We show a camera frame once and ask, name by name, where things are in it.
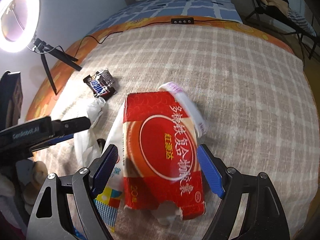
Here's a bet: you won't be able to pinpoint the black inline remote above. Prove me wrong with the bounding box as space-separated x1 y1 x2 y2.
171 17 194 25

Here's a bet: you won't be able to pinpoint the ring light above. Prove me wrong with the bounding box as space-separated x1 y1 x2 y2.
1 0 41 53

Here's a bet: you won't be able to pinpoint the Snickers candy wrapper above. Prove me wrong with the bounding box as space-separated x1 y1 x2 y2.
83 69 116 100

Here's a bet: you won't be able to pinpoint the colourful white tube wrapper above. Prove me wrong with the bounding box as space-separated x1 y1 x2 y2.
94 105 124 232

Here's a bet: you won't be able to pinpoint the black power cable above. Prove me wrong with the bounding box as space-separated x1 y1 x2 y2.
75 17 241 61

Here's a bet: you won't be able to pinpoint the orange floral bed sheet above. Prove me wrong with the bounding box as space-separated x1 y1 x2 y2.
25 16 293 121

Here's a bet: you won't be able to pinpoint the red medicine box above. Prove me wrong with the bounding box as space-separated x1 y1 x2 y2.
123 91 206 220

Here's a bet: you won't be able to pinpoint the clothes on chair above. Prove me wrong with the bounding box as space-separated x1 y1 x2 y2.
260 0 317 37

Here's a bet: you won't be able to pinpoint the blue checkered bed sheet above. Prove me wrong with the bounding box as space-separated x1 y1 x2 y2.
89 0 242 34

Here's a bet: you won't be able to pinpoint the white tissue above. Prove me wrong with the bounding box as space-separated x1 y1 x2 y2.
63 97 106 167

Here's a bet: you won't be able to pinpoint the black tripod stand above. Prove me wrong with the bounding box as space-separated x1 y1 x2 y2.
27 37 83 96

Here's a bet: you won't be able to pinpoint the white tape ring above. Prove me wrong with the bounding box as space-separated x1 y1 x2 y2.
158 81 208 138

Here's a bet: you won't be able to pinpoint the black folding chair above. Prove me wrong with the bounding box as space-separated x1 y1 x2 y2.
245 0 319 58

